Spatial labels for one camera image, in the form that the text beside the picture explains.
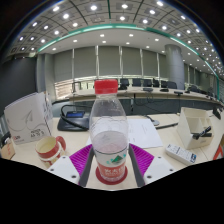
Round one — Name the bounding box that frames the clear red-capped water bottle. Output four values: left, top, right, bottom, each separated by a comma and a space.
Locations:
89, 79, 130, 184

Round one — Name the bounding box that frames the white desk organizer box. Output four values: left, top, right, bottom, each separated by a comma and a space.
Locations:
176, 107, 215, 150

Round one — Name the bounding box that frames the white printed paper sheet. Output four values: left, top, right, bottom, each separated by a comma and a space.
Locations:
85, 118, 164, 149

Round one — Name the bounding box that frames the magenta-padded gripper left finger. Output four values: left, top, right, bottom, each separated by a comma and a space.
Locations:
46, 143, 96, 187

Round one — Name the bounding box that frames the black power adapter bundle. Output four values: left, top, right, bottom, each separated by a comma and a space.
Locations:
0, 131, 11, 148

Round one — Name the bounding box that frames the white power strip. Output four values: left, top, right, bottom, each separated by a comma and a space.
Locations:
165, 143, 198, 167

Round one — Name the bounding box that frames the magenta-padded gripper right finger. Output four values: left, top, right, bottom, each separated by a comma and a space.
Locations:
128, 143, 176, 187

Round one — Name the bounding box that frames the red floral ceramic mug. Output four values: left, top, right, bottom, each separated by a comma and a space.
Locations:
34, 135, 67, 168

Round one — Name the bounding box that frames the black marker pen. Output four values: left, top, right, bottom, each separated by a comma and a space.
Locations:
191, 125, 213, 140

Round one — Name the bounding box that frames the row of black office chairs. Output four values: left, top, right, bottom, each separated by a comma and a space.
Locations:
118, 77, 214, 94

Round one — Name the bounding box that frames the white copy paper box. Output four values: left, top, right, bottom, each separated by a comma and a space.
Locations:
3, 91, 54, 145

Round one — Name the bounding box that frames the black desk microphone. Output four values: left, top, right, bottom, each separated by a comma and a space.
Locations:
212, 107, 222, 120

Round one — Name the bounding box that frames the long curved conference desk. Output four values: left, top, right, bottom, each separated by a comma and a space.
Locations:
53, 86, 223, 116

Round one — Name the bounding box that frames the group of ceiling lights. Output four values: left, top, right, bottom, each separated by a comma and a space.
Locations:
13, 0, 224, 71

